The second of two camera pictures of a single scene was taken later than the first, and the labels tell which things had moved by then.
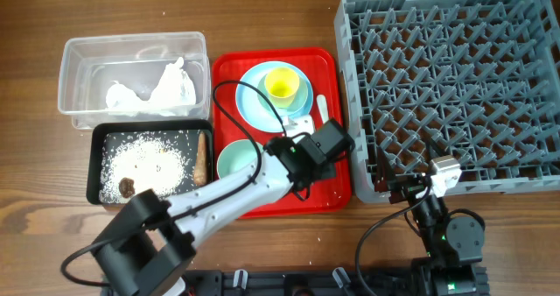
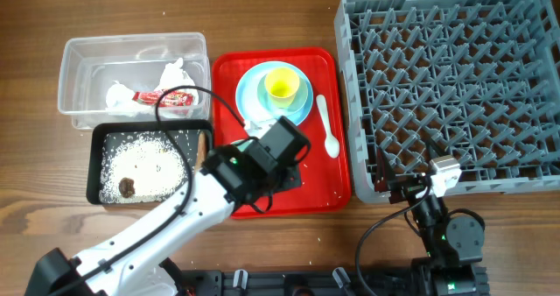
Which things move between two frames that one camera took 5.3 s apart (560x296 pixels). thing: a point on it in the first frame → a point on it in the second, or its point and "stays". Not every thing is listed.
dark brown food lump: [126, 186] stays
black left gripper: [323, 169] → [290, 179]
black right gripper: [405, 189] stays
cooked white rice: [151, 165] stays
